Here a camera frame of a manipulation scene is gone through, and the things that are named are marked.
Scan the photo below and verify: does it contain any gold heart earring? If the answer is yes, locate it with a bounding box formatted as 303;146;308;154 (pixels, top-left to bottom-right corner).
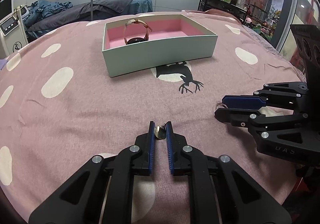
155;124;167;140

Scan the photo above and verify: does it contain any silver bangle with charm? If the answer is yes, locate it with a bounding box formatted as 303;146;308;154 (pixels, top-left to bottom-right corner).
215;102;228;110

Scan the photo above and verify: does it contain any black trolley rack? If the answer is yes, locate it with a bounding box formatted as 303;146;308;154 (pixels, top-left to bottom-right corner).
197;0;264;24

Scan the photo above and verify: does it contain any pink polka dot bedsheet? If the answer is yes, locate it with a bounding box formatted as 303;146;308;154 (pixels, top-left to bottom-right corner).
1;13;301;220

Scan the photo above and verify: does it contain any mint box pink lining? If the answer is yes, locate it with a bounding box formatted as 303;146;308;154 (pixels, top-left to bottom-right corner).
102;12;218;77

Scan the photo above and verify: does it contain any purple floral cloth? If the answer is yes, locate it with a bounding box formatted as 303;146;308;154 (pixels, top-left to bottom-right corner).
0;59;8;70

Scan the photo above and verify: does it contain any white beauty machine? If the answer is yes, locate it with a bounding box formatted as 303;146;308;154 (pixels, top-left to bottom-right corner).
0;0;28;59

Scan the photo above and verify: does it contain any blue massage bed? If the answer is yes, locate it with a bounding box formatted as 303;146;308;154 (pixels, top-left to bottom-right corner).
23;0;154;40

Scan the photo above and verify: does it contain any dark grey blanket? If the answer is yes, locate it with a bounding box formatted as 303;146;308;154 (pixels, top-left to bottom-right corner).
26;0;151;33

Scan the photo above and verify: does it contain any crumpled blue duvet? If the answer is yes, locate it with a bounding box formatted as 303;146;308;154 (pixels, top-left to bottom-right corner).
23;0;73;28

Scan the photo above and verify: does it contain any wristwatch with leather strap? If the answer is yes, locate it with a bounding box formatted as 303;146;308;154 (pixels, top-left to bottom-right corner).
124;18;152;45

